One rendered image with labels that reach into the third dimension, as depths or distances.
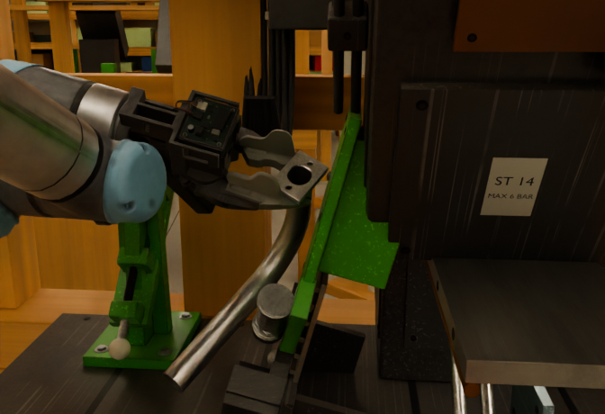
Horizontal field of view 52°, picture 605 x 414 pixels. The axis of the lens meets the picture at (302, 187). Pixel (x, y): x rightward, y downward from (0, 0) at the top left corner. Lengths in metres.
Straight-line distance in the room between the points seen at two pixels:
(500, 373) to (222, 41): 0.66
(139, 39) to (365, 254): 7.15
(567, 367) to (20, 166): 0.42
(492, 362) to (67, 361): 0.65
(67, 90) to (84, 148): 0.17
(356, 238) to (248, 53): 0.43
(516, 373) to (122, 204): 0.34
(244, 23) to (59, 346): 0.55
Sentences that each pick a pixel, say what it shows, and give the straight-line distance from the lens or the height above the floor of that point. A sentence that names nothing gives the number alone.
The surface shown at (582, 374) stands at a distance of 0.48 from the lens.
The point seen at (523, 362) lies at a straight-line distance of 0.47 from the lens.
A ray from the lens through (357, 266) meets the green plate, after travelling 0.62.
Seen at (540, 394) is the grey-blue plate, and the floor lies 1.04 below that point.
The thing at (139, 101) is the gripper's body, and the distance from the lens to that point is 0.66.
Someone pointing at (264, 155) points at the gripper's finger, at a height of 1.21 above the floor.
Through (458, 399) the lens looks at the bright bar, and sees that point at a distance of 0.61.
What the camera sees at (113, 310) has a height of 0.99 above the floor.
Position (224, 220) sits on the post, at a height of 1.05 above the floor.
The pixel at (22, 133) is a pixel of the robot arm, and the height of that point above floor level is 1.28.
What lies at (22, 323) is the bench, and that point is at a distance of 1.15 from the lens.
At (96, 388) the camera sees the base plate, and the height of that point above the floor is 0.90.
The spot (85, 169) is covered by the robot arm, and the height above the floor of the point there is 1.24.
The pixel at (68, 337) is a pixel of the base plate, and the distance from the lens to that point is 1.02.
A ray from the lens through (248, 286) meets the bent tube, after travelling 0.75.
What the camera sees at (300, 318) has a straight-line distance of 0.60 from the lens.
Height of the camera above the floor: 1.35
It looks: 14 degrees down
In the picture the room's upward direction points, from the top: straight up
